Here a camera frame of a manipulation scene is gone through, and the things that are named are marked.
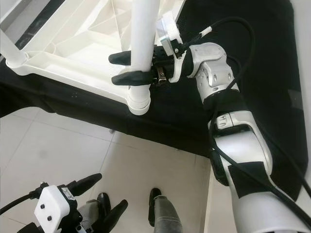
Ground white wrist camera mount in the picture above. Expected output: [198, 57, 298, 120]
[35, 184, 78, 233]
[156, 11, 186, 83]

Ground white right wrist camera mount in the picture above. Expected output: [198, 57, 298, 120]
[156, 11, 186, 83]

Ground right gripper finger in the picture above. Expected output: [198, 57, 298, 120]
[111, 70, 151, 87]
[108, 50, 133, 66]

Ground clear tape strip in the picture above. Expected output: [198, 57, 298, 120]
[288, 90, 303, 110]

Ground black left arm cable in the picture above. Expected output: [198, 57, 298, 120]
[0, 189, 47, 216]

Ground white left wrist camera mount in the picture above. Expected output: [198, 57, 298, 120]
[35, 184, 78, 233]

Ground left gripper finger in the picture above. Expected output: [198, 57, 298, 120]
[95, 199, 129, 233]
[67, 173, 103, 196]

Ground black tablecloth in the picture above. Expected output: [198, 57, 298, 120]
[0, 0, 309, 200]

